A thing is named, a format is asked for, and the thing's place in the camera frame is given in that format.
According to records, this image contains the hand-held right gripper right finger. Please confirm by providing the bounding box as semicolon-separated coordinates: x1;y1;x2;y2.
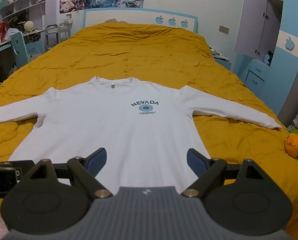
180;148;268;198

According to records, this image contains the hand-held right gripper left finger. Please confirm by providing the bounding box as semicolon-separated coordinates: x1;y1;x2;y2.
26;147;114;198

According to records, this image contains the white printed sweatshirt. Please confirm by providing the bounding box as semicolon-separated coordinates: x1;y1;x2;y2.
0;76;283;196

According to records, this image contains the orange plush toy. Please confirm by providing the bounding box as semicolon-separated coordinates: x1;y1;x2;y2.
284;133;298;159

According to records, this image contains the blue nightstand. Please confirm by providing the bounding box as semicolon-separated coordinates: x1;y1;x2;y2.
212;54;233;71

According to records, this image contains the blue drawer unit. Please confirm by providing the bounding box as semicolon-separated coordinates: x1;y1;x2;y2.
239;55;273;93

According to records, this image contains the yellow quilted blanket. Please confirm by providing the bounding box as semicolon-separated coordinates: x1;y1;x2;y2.
0;22;298;214

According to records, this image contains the blue chair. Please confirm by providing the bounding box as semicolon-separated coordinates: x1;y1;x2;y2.
10;32;31;68

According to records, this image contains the grey trolley rack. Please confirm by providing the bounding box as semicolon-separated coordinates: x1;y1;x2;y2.
45;22;72;52

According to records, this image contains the white plastic bag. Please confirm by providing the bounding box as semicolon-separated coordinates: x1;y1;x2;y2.
5;28;22;41

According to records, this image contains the white and blue headboard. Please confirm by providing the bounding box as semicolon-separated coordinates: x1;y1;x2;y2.
83;7;199;34

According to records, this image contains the round white lamp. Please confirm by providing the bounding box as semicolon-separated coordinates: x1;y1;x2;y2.
23;20;35;32

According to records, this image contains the white cabinet door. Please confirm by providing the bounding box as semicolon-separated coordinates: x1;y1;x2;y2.
234;0;298;123

